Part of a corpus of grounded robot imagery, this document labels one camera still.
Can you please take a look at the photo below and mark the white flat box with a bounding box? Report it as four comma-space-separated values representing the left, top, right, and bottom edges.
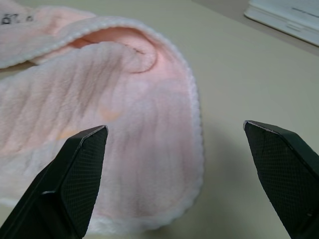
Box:
243, 0, 319, 48

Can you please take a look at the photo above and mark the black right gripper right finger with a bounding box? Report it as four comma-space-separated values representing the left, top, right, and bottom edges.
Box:
243, 120, 319, 239

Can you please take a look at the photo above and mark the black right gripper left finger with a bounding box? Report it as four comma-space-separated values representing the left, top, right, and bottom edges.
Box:
0, 125, 109, 239

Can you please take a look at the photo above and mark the pink fluffy towel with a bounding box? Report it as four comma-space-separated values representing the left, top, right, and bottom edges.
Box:
0, 4, 207, 236

